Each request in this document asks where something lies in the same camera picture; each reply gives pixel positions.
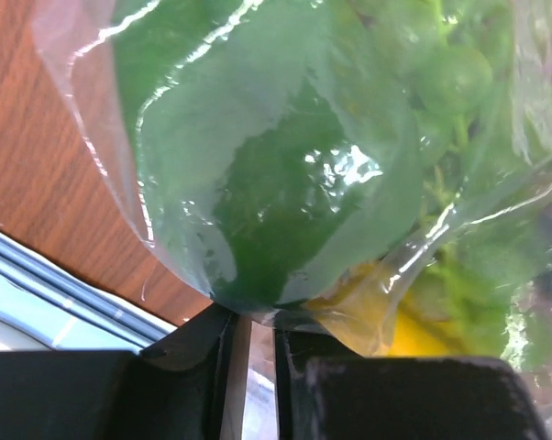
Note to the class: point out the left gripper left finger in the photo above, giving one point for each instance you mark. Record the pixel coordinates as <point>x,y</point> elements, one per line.
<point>173,389</point>

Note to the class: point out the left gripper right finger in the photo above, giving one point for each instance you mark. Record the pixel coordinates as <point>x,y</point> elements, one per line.
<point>325,391</point>

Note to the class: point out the yellow fake bell pepper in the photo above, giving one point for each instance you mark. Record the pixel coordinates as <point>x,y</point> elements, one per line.
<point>363,317</point>

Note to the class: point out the clear zip top bag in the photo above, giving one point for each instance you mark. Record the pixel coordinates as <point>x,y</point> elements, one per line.
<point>74,41</point>

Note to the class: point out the green fake grapes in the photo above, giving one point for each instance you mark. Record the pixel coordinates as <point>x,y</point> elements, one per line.
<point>483,245</point>

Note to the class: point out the dark green fake pepper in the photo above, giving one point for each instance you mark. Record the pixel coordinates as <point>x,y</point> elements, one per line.
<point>274,146</point>

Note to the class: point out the cream floral plate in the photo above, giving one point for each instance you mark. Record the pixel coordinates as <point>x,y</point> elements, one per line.
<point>13,339</point>

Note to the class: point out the blue checked cloth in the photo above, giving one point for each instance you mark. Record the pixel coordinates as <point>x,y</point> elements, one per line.
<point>63,312</point>

